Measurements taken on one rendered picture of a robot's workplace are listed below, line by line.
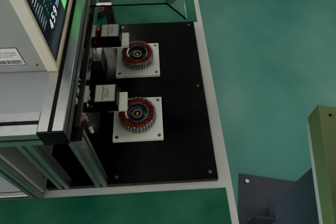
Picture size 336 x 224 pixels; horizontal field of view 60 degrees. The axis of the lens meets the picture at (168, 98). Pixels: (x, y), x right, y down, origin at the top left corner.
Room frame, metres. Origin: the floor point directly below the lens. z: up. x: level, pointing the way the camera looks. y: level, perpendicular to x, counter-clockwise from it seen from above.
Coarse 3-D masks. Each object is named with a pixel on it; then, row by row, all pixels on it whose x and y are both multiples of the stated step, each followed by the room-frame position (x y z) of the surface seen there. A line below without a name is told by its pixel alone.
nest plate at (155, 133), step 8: (160, 104) 0.50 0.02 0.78; (144, 112) 0.47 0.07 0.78; (160, 112) 0.47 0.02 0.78; (160, 120) 0.44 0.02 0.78; (120, 128) 0.42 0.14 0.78; (152, 128) 0.42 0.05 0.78; (160, 128) 0.42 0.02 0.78; (112, 136) 0.39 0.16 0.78; (120, 136) 0.39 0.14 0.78; (128, 136) 0.39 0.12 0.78; (136, 136) 0.39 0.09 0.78; (144, 136) 0.39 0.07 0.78; (152, 136) 0.39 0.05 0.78; (160, 136) 0.39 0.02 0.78
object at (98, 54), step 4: (96, 48) 0.71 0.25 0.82; (100, 48) 0.71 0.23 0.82; (96, 52) 0.69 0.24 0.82; (100, 52) 0.69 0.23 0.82; (96, 56) 0.67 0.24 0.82; (100, 56) 0.67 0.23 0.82; (104, 56) 0.71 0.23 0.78; (92, 60) 0.65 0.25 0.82; (96, 60) 0.65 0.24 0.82; (100, 60) 0.65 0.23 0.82; (92, 64) 0.65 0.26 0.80; (96, 64) 0.65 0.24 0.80; (100, 64) 0.65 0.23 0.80; (92, 68) 0.65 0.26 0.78; (96, 68) 0.65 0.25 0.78; (100, 68) 0.65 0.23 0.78
